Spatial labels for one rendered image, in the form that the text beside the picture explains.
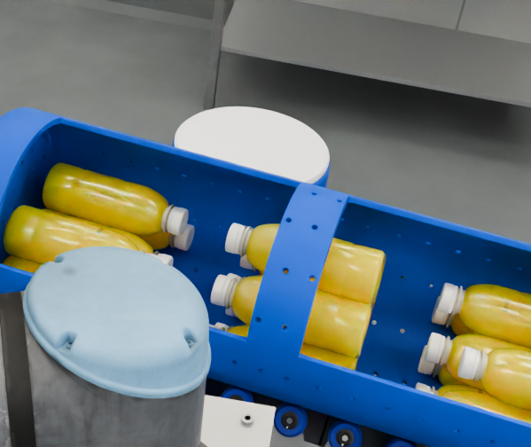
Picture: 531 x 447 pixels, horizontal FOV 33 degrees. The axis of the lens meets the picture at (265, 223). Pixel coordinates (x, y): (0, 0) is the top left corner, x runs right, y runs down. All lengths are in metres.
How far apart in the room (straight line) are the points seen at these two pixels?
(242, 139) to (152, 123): 2.08
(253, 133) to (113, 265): 1.05
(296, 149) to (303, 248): 0.55
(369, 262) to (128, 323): 0.60
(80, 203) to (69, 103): 2.53
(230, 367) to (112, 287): 0.55
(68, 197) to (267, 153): 0.44
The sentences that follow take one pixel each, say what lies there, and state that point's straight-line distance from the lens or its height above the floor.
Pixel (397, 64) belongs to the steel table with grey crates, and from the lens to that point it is 3.79.
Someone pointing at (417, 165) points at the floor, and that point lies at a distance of 3.68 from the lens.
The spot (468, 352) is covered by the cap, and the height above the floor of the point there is 1.12.
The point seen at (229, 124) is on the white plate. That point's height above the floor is 1.04.
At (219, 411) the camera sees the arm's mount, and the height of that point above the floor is 1.25.
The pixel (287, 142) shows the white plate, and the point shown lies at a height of 1.04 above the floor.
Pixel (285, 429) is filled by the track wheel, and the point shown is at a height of 0.96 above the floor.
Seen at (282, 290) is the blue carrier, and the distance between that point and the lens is 1.04.
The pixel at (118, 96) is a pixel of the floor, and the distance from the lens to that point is 3.84.
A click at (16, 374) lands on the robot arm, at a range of 0.55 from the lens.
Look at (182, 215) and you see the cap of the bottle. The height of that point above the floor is 1.13.
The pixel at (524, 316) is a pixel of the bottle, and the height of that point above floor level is 1.14.
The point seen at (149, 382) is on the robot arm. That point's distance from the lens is 0.54.
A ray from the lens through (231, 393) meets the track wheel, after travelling 1.20.
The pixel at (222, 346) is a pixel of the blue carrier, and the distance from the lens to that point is 1.09.
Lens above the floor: 1.85
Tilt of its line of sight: 36 degrees down
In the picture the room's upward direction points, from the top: 9 degrees clockwise
